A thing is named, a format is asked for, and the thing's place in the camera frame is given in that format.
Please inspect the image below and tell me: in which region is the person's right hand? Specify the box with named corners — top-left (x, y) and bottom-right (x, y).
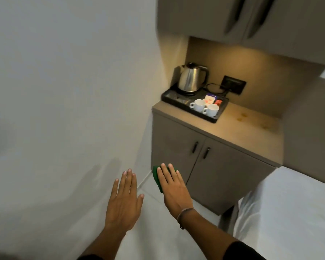
top-left (157, 163), bottom-right (194, 220)

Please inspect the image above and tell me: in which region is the white ceramic cup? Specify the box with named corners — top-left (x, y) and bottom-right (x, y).
top-left (202, 103), bottom-right (220, 118)
top-left (189, 99), bottom-right (208, 113)

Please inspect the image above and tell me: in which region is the person's left forearm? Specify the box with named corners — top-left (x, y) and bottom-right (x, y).
top-left (78, 225), bottom-right (128, 260)

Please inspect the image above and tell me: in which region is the stainless steel electric kettle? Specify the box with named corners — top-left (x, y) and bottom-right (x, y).
top-left (177, 62), bottom-right (209, 93)

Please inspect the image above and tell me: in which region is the grey cabinet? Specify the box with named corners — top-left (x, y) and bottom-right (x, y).
top-left (156, 0), bottom-right (325, 67)
top-left (151, 100), bottom-right (285, 216)

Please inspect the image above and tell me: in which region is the black kettle base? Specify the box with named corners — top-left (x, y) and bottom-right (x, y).
top-left (175, 87), bottom-right (204, 97)

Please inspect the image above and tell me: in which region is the green cleaning sponge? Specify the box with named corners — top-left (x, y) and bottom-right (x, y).
top-left (152, 165), bottom-right (179, 194)

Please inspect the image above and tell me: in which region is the thread wrist bracelet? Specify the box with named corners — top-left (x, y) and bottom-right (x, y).
top-left (177, 207), bottom-right (195, 230)

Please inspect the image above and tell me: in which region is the person's right forearm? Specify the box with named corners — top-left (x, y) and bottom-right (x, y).
top-left (178, 208), bottom-right (267, 260)

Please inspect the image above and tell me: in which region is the long dark cabinet handle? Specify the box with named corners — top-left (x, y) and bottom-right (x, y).
top-left (224, 0), bottom-right (247, 34)
top-left (245, 0), bottom-right (277, 39)

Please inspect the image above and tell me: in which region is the white bed sheet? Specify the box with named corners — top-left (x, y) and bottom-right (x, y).
top-left (232, 167), bottom-right (325, 260)

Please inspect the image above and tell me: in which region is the grey lower cabinet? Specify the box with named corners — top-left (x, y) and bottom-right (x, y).
top-left (151, 100), bottom-right (285, 216)

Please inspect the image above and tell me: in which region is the black serving tray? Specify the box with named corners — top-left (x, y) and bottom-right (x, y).
top-left (161, 84), bottom-right (230, 124)

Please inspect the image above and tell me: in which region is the person's left hand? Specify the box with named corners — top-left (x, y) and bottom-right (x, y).
top-left (105, 168), bottom-right (145, 232)

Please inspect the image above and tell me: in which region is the black power cable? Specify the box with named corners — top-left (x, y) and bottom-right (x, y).
top-left (205, 83), bottom-right (231, 97)

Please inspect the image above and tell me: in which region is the black wall socket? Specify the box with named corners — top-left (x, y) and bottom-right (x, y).
top-left (220, 75), bottom-right (247, 95)

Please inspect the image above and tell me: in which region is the grey upper cabinet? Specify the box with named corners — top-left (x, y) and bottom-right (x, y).
top-left (156, 0), bottom-right (325, 67)

